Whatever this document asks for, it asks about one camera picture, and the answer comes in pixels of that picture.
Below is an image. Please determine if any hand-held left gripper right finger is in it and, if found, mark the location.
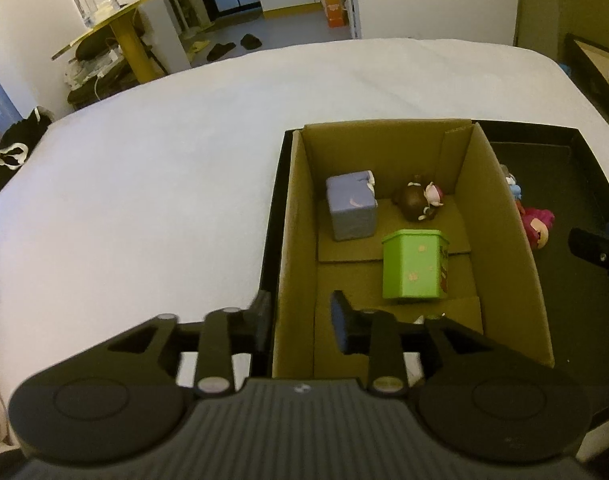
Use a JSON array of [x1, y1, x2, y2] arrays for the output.
[[331, 290, 528, 395]]

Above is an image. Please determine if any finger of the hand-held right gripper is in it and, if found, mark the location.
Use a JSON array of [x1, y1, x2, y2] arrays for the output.
[[568, 220, 609, 304]]

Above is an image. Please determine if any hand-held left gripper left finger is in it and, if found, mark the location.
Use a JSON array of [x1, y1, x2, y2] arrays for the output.
[[106, 290, 274, 397]]

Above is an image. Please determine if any brown cardboard box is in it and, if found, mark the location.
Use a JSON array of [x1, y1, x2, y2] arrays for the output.
[[271, 118, 556, 379]]

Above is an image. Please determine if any pink figurine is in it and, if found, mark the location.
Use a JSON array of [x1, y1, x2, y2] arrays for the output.
[[519, 204, 556, 251]]

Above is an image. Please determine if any black tray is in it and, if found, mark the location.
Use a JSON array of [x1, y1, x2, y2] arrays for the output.
[[258, 119, 609, 434]]

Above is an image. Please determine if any green box toy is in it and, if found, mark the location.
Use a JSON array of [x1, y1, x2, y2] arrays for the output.
[[381, 228, 451, 306]]

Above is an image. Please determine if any blue figurine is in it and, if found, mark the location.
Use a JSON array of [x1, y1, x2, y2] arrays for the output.
[[499, 163, 526, 204]]

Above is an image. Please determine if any lavender grey cube toy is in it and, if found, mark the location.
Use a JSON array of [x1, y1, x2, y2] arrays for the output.
[[325, 170, 379, 242]]

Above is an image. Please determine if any brown-haired figurine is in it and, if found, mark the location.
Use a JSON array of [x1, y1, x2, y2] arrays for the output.
[[390, 174, 446, 223]]

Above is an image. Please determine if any black shallow box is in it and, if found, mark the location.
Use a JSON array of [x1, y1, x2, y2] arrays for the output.
[[564, 32, 609, 134]]

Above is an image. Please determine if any black cloth with white print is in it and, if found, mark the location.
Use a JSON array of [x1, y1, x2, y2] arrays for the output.
[[0, 107, 53, 194]]

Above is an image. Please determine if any white power strip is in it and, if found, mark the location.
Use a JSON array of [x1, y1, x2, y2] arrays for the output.
[[66, 47, 124, 82]]

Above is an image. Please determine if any orange carton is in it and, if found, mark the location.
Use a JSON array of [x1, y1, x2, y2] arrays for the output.
[[320, 0, 349, 29]]

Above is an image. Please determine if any round table with yellow leg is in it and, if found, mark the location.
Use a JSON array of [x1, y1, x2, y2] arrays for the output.
[[50, 0, 190, 86]]

